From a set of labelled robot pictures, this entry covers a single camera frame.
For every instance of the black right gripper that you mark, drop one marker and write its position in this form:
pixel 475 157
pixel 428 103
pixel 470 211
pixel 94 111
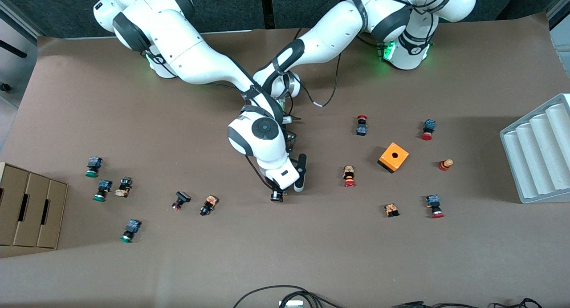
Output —
pixel 277 193

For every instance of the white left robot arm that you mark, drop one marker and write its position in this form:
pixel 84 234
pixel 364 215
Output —
pixel 329 32

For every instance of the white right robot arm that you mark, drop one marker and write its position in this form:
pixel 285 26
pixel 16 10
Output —
pixel 196 54

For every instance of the red mushroom button orange block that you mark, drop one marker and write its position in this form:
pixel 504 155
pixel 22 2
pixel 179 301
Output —
pixel 349 176

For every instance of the red mushroom button black block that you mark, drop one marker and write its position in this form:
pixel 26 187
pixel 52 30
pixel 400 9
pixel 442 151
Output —
pixel 361 126

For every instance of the black square button red base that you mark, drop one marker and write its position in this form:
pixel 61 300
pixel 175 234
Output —
pixel 180 200

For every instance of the red mushroom button blue block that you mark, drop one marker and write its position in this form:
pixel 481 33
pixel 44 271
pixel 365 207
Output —
pixel 434 206
pixel 428 129

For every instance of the red yellow button cap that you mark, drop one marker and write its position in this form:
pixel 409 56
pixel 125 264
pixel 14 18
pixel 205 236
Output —
pixel 445 164

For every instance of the green push button blue block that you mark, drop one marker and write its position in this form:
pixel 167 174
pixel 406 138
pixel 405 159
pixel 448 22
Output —
pixel 102 190
pixel 93 166
pixel 130 230

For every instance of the grey ribbed plastic tray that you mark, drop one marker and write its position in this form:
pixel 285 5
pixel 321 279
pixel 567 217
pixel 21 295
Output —
pixel 539 156

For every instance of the brown cardboard divider box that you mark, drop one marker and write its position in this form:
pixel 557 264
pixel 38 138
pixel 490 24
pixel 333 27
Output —
pixel 31 214

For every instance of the grey metal cabinet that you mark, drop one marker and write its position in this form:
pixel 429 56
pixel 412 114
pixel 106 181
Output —
pixel 13 72

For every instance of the black selector switch orange block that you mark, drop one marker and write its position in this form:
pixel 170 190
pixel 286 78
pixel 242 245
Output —
pixel 208 205

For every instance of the orange button enclosure box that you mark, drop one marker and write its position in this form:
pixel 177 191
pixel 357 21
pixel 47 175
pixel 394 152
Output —
pixel 393 157

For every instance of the black vertical post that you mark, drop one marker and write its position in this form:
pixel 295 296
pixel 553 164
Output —
pixel 267 7

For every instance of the grey metal frame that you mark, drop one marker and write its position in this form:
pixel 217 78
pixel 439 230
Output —
pixel 562 23

